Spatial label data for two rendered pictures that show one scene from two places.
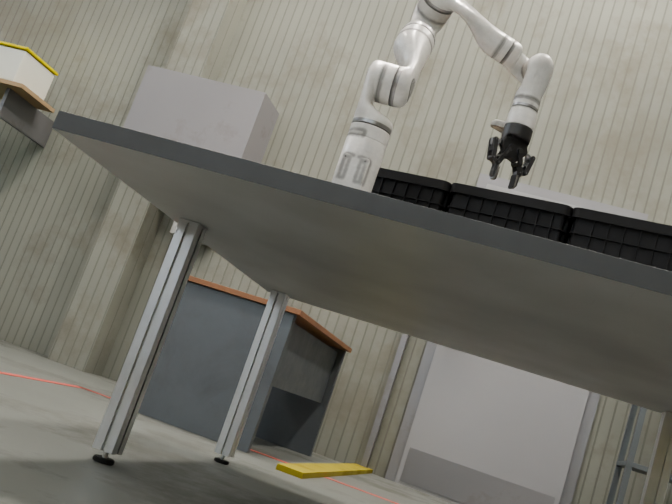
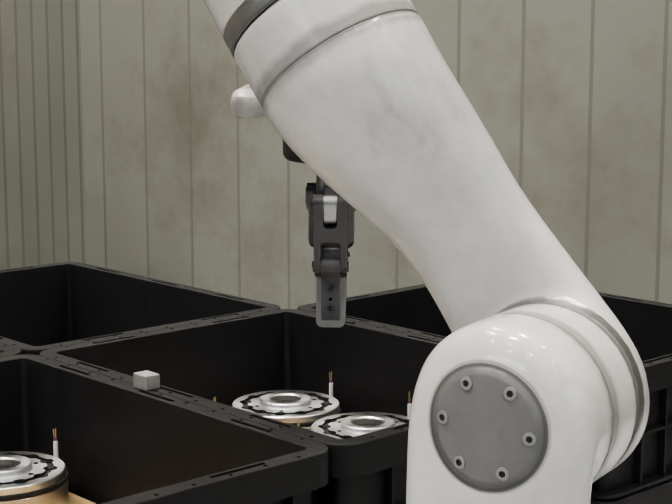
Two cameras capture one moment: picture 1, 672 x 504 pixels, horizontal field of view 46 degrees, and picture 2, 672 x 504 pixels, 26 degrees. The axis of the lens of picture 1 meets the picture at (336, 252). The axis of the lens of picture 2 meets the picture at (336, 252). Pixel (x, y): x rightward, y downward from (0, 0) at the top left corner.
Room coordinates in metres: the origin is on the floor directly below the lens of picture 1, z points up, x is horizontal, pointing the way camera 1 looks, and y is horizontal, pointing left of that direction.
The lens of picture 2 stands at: (1.51, 0.67, 1.21)
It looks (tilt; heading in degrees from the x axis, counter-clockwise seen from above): 9 degrees down; 293
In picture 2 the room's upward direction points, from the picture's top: straight up
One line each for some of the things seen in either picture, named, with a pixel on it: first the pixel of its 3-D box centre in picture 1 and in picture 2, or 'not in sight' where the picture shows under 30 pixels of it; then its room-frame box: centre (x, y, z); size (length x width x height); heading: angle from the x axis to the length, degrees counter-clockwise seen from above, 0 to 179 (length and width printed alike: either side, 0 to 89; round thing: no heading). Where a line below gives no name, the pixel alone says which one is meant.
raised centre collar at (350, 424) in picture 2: not in sight; (367, 424); (1.97, -0.49, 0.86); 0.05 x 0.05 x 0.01
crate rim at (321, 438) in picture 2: (518, 224); (309, 377); (2.00, -0.43, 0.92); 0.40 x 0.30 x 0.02; 156
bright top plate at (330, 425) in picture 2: not in sight; (367, 429); (1.97, -0.49, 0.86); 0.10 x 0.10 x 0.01
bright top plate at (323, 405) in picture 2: not in sight; (285, 405); (2.07, -0.54, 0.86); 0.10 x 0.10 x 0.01
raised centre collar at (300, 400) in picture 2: not in sight; (285, 400); (2.07, -0.54, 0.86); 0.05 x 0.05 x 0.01
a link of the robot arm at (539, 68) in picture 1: (533, 83); not in sight; (1.93, -0.35, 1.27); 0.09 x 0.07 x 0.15; 5
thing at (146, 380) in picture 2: not in sight; (146, 380); (2.08, -0.30, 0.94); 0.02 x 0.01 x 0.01; 156
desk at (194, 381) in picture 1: (254, 374); not in sight; (4.43, 0.21, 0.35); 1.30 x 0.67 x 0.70; 164
